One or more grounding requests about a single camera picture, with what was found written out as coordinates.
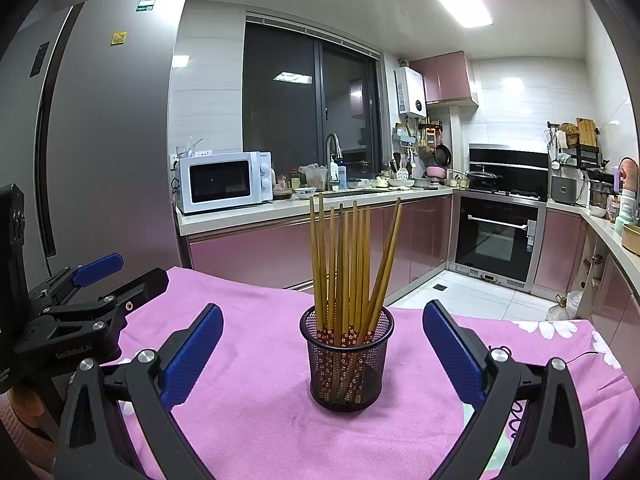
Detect mint green containers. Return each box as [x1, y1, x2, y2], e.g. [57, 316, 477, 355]
[613, 194, 639, 235]

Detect person's left forearm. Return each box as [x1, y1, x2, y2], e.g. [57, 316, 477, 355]
[0, 384, 57, 473]

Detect white water heater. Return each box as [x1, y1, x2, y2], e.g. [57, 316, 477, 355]
[394, 66, 428, 116]

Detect kitchen sink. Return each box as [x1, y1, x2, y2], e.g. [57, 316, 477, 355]
[320, 187, 382, 198]

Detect clear plastic bag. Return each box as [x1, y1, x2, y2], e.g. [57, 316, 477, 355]
[298, 163, 328, 192]

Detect thin black cable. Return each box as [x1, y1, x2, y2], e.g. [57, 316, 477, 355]
[487, 344, 602, 362]

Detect pink upper cabinet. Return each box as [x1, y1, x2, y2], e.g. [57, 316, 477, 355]
[409, 51, 480, 107]

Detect silver refrigerator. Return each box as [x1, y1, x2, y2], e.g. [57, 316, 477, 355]
[0, 0, 190, 313]

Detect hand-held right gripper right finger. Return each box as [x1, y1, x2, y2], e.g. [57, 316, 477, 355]
[422, 300, 588, 480]

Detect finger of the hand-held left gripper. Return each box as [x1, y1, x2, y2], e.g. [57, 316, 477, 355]
[42, 269, 170, 342]
[29, 253, 125, 307]

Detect black range hood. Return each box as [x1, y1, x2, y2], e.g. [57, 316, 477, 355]
[468, 143, 550, 197]

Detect built-in oven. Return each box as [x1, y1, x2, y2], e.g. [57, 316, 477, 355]
[451, 195, 546, 287]

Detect pink side base cabinets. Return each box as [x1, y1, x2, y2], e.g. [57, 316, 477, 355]
[531, 200, 640, 361]

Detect white microwave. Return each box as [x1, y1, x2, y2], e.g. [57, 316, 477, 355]
[174, 151, 275, 215]

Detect ceiling light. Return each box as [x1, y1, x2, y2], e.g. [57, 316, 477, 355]
[432, 0, 494, 30]

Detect bundle of wooden chopsticks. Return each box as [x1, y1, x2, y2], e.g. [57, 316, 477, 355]
[308, 196, 404, 406]

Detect dark kitchen window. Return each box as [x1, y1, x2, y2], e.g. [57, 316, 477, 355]
[243, 12, 386, 182]

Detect wooden cutting board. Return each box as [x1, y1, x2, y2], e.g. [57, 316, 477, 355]
[576, 117, 599, 149]

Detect black mesh holder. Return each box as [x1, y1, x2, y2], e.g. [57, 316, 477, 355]
[299, 304, 395, 413]

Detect grey square appliance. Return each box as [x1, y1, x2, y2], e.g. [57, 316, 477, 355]
[549, 169, 585, 205]

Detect gas hob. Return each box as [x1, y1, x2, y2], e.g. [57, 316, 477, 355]
[457, 187, 544, 201]

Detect black cooking pot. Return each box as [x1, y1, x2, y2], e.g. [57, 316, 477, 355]
[464, 169, 504, 190]

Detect pink cloth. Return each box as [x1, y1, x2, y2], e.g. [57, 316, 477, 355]
[99, 266, 640, 480]

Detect plastic bottle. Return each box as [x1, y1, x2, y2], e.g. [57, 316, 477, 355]
[544, 295, 584, 321]

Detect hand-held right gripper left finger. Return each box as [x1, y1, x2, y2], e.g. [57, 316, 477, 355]
[54, 303, 224, 480]

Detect steel kitchen faucet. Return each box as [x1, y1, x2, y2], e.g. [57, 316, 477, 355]
[325, 133, 346, 191]

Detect black counter rack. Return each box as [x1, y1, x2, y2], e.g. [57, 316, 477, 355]
[547, 118, 609, 170]

